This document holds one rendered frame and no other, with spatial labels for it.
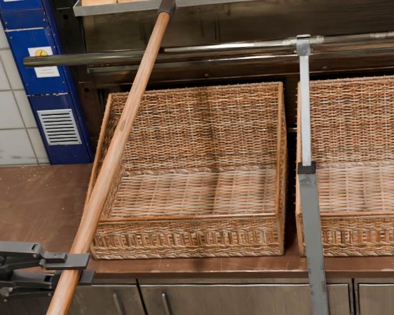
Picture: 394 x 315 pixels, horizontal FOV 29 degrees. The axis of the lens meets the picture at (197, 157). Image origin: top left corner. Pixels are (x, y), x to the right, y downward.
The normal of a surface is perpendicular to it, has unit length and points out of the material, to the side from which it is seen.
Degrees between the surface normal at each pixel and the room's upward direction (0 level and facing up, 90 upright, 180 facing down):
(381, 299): 90
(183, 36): 70
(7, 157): 90
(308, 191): 90
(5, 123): 90
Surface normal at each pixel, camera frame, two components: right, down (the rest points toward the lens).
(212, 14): -0.19, 0.29
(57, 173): -0.16, -0.80
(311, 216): -0.15, 0.61
